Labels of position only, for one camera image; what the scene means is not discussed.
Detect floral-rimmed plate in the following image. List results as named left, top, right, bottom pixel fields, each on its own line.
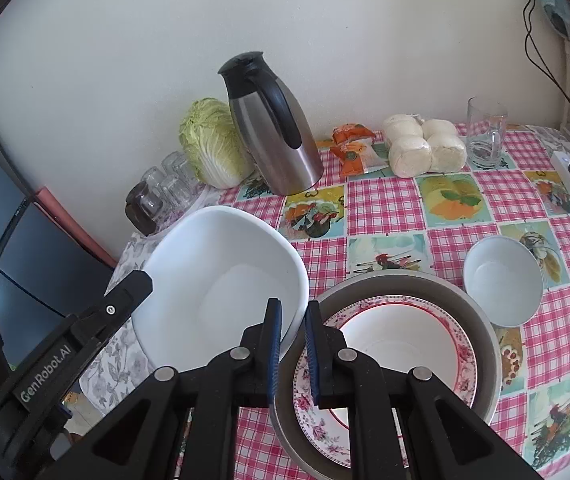
left=292, top=295, right=479, bottom=468

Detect pink checked tablecloth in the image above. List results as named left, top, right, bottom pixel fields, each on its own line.
left=175, top=122, right=570, bottom=480

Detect bag of steamed buns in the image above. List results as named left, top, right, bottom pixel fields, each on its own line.
left=382, top=114, right=467, bottom=178

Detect black cables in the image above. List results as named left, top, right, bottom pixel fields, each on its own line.
left=524, top=0, right=570, bottom=148

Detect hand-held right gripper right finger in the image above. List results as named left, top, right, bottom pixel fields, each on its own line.
left=305, top=301, right=540, bottom=480

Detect orange snack packet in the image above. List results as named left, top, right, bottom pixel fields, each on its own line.
left=342, top=140, right=392, bottom=177
left=332, top=124, right=377, bottom=153

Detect pale teal round object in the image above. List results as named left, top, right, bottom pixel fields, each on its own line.
left=535, top=0, right=570, bottom=39

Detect clear drinking glass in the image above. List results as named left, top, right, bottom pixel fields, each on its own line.
left=160, top=175, right=189, bottom=209
left=161, top=151, right=189, bottom=177
left=140, top=194, right=164, bottom=222
left=140, top=167, right=166, bottom=196

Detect pink board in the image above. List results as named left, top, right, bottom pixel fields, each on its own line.
left=35, top=187, right=119, bottom=269

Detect red-rimmed floral bowl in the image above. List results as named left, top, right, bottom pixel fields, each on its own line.
left=337, top=304, right=467, bottom=408

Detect small white bowl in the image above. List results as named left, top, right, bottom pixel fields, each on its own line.
left=463, top=236, right=544, bottom=327

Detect stainless steel basin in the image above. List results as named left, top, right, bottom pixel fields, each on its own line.
left=271, top=269, right=503, bottom=480

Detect white square bowl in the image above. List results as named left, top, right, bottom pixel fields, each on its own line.
left=132, top=205, right=311, bottom=373

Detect glass mug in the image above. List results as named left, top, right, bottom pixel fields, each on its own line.
left=466, top=96, right=509, bottom=170

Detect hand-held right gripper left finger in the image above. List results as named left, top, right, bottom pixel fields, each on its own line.
left=68, top=297, right=284, bottom=480

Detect stainless steel carafe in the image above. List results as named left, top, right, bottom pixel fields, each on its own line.
left=217, top=51, right=324, bottom=196

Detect dark brown jar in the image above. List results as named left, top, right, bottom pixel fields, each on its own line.
left=125, top=182, right=164, bottom=236

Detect white power strip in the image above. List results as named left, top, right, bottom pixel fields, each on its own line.
left=550, top=150, right=570, bottom=202

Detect napa cabbage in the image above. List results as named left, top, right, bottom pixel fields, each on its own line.
left=179, top=98, right=256, bottom=189

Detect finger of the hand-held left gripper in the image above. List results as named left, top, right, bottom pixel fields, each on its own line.
left=68, top=270, right=154, bottom=361

